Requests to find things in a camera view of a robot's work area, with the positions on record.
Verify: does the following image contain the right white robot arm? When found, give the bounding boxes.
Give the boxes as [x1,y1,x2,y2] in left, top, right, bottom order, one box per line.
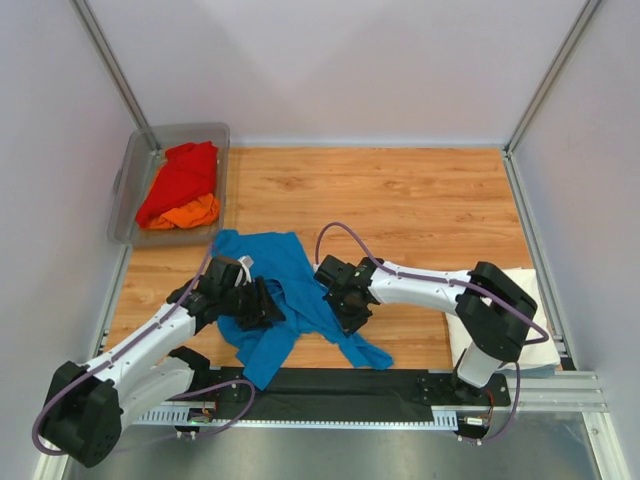
[314,255,538,404]

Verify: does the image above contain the folded light blue t shirt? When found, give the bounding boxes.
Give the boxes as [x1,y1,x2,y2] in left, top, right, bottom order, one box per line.
[499,364,556,378]

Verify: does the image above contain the right aluminium frame post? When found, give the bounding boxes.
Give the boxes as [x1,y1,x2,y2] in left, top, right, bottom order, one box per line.
[503,0,605,158]

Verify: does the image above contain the left aluminium frame post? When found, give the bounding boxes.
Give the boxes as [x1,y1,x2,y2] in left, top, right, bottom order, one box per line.
[70,0,160,151]

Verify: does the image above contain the aluminium frame post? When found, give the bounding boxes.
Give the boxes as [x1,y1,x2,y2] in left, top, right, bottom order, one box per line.
[70,0,160,151]
[503,0,605,158]

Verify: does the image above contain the folded white t shirt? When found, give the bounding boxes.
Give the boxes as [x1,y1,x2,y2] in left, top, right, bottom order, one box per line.
[444,267,561,374]

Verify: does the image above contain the clear plastic bin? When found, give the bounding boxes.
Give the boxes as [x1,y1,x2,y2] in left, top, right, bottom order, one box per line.
[107,122,230,248]

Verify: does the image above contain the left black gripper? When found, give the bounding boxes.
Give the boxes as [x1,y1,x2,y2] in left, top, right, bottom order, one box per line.
[219,276,286,332]

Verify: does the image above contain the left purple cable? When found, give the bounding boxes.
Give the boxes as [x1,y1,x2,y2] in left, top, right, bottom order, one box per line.
[31,242,256,455]

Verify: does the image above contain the red t shirt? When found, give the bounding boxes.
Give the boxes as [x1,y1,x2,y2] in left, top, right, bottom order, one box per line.
[135,141,218,230]

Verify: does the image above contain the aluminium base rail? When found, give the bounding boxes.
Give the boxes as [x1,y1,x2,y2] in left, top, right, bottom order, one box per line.
[517,371,609,413]

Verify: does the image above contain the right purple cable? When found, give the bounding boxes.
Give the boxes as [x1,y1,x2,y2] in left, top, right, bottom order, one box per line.
[315,221,551,447]

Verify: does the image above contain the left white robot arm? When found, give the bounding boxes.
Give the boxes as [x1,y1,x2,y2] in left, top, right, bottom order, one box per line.
[31,256,285,467]

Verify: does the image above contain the purple cable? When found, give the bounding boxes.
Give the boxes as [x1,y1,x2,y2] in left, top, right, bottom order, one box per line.
[31,242,256,455]
[315,221,551,447]

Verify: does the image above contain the orange t shirt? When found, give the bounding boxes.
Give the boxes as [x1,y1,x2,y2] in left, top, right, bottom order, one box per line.
[145,193,220,230]

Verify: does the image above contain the slotted grey cable duct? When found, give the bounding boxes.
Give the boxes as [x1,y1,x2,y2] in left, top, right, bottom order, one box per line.
[135,405,214,426]

